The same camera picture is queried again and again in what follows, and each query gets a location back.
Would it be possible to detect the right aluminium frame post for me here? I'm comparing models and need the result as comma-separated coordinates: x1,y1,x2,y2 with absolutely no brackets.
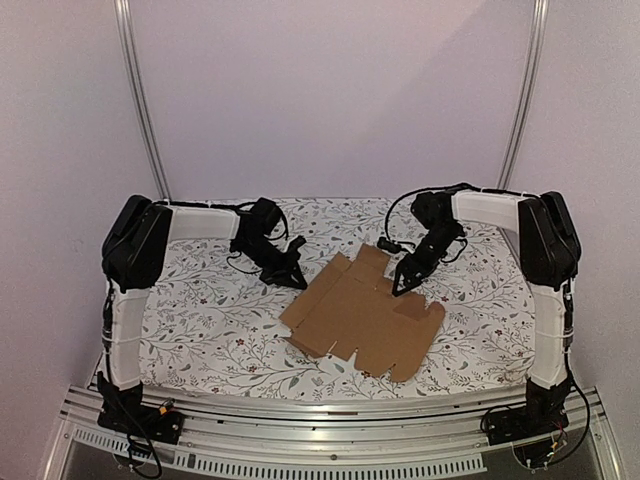
497,0,549,190

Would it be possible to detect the left aluminium frame post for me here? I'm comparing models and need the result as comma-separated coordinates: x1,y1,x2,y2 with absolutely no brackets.
114,0,172,199

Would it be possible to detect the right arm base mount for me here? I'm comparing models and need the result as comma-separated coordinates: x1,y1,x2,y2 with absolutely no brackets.
480,401,569,470

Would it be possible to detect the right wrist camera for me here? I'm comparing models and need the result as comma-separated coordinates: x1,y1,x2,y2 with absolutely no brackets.
377,236,403,255

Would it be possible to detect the aluminium frame post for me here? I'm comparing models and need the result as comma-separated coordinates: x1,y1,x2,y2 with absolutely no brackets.
497,0,549,190
114,0,172,199

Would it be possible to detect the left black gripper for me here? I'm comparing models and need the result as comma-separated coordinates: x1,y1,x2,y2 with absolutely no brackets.
234,236,307,290

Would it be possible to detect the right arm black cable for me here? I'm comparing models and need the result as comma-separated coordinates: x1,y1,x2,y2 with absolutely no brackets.
383,183,471,246

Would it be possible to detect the brown cardboard box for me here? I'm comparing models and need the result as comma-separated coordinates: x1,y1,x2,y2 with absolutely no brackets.
280,244,446,383

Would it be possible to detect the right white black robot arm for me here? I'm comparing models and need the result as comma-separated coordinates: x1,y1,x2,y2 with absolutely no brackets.
378,183,581,436

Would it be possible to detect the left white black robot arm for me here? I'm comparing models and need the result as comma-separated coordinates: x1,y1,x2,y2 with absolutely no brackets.
100,195,307,392

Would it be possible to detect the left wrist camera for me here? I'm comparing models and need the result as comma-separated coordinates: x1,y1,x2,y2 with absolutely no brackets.
286,235,307,253

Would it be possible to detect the aluminium front rail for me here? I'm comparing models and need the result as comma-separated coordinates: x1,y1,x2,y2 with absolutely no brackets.
47,387,624,479

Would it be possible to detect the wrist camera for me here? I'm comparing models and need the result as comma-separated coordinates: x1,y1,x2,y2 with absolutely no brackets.
377,236,403,255
286,235,307,253

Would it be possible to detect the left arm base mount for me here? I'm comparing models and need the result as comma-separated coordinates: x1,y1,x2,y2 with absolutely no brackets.
97,397,185,445

